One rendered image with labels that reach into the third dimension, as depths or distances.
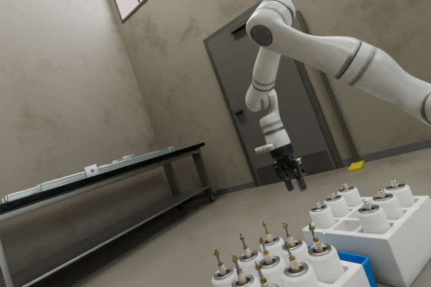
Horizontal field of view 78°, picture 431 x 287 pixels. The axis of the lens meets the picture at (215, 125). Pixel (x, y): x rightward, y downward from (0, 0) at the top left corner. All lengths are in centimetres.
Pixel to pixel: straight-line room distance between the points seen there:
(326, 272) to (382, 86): 58
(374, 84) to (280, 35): 22
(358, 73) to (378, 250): 74
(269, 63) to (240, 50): 281
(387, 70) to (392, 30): 255
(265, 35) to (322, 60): 14
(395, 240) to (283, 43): 83
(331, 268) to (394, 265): 29
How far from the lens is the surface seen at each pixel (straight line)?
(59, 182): 288
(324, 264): 97
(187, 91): 412
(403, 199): 139
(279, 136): 87
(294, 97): 326
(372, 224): 120
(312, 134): 325
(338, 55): 63
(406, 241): 126
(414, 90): 72
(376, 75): 64
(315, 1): 338
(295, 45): 63
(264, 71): 77
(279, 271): 99
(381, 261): 122
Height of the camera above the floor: 67
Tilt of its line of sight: 5 degrees up
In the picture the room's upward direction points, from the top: 20 degrees counter-clockwise
